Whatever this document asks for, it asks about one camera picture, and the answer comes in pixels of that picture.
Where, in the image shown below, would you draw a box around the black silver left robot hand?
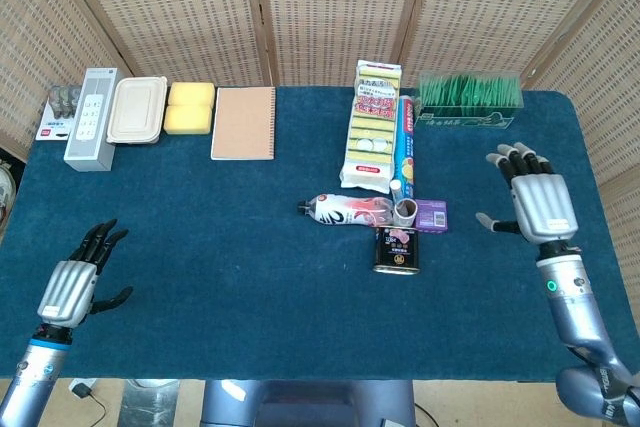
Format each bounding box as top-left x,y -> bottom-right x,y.
38,219 -> 135,331

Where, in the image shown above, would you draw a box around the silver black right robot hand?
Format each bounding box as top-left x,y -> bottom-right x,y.
475,141 -> 581,247

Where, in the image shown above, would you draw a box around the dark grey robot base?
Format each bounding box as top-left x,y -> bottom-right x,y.
199,379 -> 417,427

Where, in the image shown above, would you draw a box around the small purple box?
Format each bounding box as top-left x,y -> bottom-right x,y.
413,199 -> 450,235

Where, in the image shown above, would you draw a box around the clear box green tea bags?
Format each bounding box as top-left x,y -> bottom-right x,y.
417,70 -> 525,132

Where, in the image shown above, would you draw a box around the metal table leg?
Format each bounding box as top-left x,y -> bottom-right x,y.
122,379 -> 181,427

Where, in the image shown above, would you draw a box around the blue cling wrap box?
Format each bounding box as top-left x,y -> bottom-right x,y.
392,94 -> 417,201

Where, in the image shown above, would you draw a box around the black gold meat can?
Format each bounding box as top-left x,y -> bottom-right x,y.
373,225 -> 421,275

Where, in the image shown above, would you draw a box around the blue table cloth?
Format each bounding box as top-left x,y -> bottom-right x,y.
0,85 -> 640,381

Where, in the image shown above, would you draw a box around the white power strip box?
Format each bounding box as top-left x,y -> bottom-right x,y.
63,67 -> 126,173

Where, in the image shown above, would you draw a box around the blister card pack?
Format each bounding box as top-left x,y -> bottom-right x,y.
35,85 -> 84,142

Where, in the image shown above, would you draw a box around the yellow sponge multipack bag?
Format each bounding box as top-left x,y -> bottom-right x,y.
338,59 -> 403,194

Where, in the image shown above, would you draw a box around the beige lidded food container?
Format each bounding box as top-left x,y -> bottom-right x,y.
105,75 -> 169,146

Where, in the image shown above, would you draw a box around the plastic bottle white red label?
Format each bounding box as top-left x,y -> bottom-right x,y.
298,191 -> 399,228

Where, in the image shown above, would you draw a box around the yellow sponge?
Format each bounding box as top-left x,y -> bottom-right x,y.
168,82 -> 216,109
163,104 -> 212,137

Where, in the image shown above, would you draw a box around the brown spiral notebook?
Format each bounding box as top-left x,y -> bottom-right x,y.
210,86 -> 277,162

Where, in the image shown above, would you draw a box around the wicker folding screen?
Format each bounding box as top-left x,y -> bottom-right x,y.
0,0 -> 640,318

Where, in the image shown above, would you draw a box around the black floor cable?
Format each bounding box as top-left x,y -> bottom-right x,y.
87,391 -> 109,427

